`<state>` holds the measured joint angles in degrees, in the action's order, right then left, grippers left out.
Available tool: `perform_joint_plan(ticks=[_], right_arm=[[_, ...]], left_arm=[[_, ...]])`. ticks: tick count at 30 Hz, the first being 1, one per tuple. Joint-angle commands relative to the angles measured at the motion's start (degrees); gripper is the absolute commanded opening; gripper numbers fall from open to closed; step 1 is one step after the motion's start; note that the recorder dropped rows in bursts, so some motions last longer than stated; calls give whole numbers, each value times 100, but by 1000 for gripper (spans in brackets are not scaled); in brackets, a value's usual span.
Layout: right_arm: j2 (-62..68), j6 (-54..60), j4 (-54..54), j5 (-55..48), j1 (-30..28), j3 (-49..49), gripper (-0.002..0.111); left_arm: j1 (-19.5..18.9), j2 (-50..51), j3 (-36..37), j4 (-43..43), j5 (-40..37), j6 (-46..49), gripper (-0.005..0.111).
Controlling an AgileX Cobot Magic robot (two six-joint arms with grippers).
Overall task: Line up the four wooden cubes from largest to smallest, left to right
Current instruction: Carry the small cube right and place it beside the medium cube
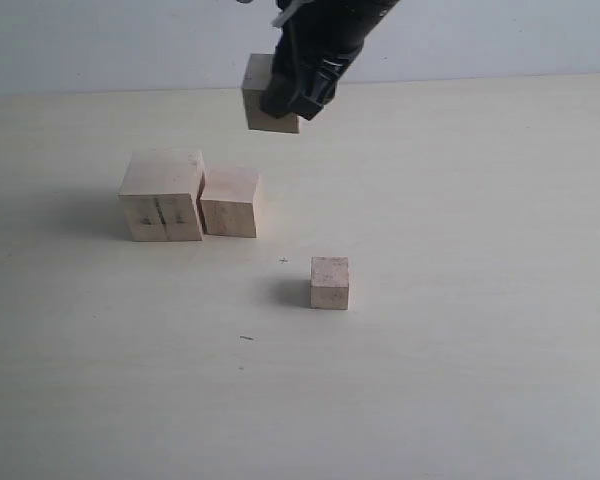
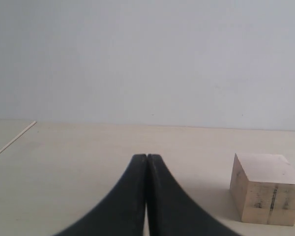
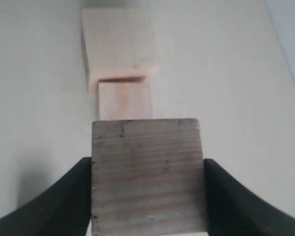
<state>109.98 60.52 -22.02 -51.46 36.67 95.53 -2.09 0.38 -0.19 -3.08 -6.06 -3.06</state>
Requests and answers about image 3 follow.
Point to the third largest wooden cube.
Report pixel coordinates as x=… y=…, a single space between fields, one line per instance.
x=147 y=178

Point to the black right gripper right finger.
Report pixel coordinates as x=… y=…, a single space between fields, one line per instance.
x=233 y=210

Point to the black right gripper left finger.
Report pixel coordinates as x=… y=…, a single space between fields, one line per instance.
x=64 y=209

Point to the second largest wooden cube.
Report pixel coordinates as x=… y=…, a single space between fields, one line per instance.
x=124 y=101

